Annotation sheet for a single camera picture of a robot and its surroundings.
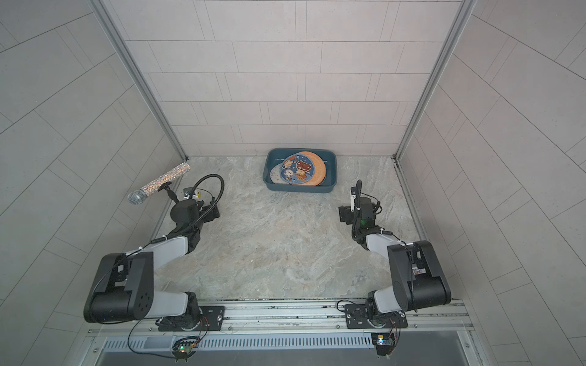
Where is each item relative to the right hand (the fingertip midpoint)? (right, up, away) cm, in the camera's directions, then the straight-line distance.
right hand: (354, 202), depth 94 cm
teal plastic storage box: (-37, +20, +15) cm, 44 cm away
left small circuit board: (-56, -38, -30) cm, 74 cm away
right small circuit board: (+3, -39, -26) cm, 47 cm away
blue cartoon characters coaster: (-25, +14, +14) cm, 32 cm away
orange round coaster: (-14, +12, +14) cm, 23 cm away
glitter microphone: (-76, +5, -20) cm, 78 cm away
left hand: (-60, +1, -2) cm, 60 cm away
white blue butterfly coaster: (-35, +12, +14) cm, 39 cm away
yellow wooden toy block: (-57, +5, -18) cm, 60 cm away
